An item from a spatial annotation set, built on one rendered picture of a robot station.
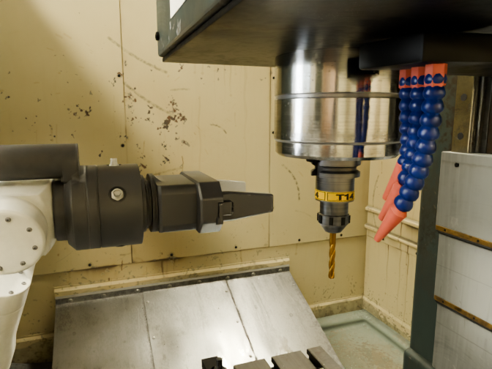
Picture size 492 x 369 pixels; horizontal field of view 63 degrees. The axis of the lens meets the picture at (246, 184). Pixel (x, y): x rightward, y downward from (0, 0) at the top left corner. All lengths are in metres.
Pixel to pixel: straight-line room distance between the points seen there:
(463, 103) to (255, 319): 0.99
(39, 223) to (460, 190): 0.80
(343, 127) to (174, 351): 1.11
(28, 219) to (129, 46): 1.13
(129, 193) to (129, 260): 1.14
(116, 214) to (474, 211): 0.73
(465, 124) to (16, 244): 0.84
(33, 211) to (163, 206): 0.12
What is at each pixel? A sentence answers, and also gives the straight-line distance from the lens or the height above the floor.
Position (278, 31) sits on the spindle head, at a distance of 0.37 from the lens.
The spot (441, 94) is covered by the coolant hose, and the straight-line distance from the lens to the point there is 0.37.
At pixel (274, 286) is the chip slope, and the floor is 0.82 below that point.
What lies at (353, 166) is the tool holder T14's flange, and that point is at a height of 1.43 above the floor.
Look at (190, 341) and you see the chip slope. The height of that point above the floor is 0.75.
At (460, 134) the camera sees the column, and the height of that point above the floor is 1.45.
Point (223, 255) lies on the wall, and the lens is 1.62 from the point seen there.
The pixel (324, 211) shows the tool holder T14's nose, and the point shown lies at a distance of 0.53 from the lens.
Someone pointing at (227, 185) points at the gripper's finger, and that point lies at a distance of 0.52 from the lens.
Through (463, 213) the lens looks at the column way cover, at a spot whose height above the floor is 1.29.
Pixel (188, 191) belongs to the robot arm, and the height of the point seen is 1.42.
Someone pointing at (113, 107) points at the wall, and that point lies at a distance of 1.45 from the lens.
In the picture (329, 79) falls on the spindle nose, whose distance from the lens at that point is 0.46.
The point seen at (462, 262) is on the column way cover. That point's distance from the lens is 0.99.
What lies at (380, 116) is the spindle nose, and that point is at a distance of 0.47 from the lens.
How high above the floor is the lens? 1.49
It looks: 10 degrees down
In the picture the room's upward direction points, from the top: straight up
